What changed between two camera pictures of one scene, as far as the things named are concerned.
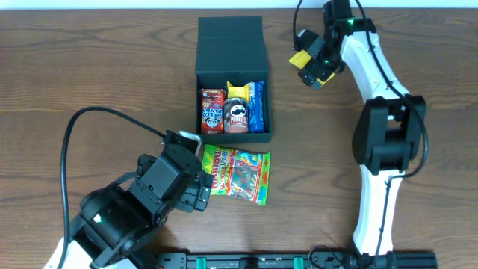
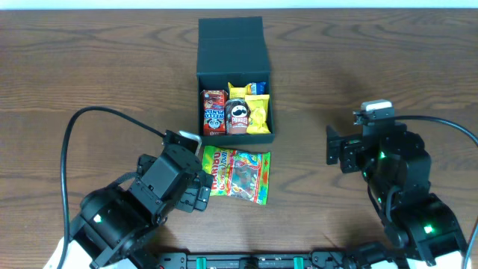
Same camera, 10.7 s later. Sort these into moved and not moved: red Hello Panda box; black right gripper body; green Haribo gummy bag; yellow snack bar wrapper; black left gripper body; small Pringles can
Moved: black right gripper body; yellow snack bar wrapper
Not moved: black left gripper body; red Hello Panda box; small Pringles can; green Haribo gummy bag
